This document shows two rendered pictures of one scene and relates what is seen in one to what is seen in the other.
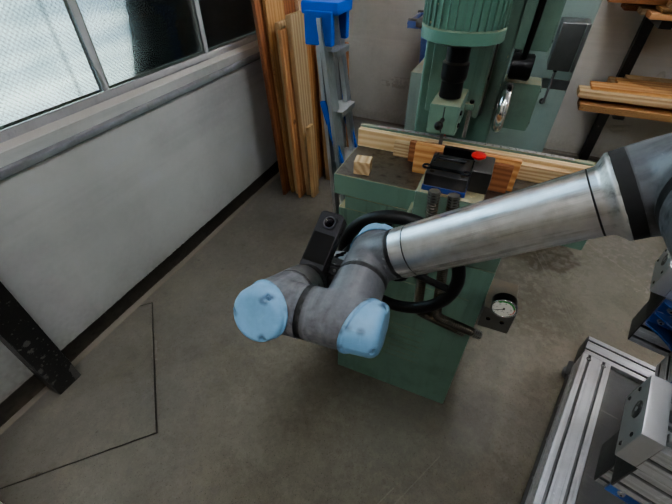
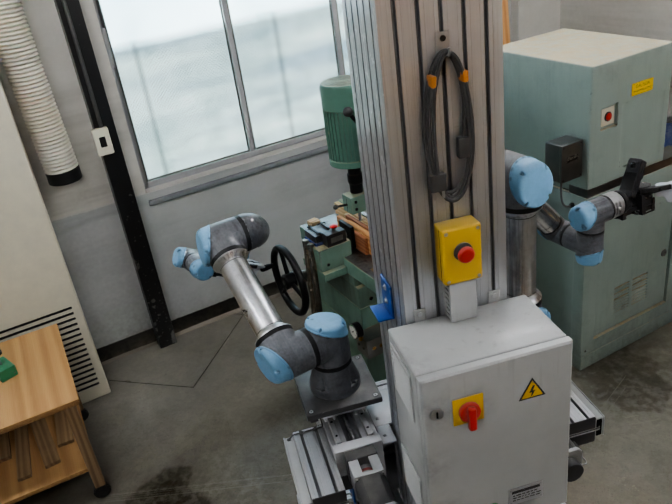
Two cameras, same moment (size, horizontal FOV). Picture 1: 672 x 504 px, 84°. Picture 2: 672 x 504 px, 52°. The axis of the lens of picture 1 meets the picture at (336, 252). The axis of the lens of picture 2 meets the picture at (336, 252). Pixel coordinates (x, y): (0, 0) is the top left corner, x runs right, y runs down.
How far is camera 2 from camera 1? 2.20 m
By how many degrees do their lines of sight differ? 36
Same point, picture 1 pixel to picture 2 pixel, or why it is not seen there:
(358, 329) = (193, 265)
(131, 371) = (203, 350)
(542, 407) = not seen: hidden behind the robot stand
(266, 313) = (177, 255)
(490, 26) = (345, 160)
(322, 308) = (191, 258)
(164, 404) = (207, 375)
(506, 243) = not seen: hidden behind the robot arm
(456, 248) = not seen: hidden behind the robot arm
